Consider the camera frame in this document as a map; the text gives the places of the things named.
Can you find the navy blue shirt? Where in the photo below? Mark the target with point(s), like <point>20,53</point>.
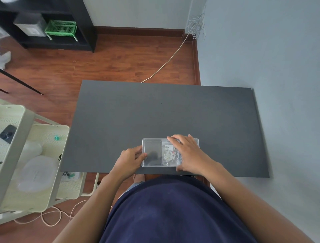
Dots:
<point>175,212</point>

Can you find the person's bare foot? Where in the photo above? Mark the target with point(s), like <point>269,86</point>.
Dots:
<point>139,178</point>

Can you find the grey storage box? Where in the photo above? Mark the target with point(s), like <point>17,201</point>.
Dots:
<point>31,25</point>

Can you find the dark smartphone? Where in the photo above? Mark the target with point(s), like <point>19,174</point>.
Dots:
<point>7,134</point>

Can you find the person's right thumb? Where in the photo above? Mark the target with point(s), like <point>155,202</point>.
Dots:
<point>180,168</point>

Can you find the small teal object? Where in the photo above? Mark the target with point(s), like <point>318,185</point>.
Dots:
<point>57,137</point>

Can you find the white plastic object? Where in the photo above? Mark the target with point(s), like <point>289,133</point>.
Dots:
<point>5,60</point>

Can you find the person's left hand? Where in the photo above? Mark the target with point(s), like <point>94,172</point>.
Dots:
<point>126,162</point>

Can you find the black stand legs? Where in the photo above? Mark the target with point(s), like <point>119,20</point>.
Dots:
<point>22,83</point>

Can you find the person's right forearm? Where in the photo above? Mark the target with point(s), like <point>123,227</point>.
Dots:
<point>250,202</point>

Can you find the person's right hand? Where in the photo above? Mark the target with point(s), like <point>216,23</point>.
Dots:
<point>193,156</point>

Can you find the black shelf unit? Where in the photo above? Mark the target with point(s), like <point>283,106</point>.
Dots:
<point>85,30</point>

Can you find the cream metal rolling cart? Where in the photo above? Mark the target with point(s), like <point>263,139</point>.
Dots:
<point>20,120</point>

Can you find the small parts in clear bags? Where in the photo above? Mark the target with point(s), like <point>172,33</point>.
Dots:
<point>170,154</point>

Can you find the person's left forearm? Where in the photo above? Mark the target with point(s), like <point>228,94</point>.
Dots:
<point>87,207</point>

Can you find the person's left thumb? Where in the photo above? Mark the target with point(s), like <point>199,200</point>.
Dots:
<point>142,156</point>

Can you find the clear plastic organizer box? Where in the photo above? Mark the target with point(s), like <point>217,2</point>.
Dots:
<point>152,150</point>

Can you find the green plastic basket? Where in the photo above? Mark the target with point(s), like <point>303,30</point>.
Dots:
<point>61,27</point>

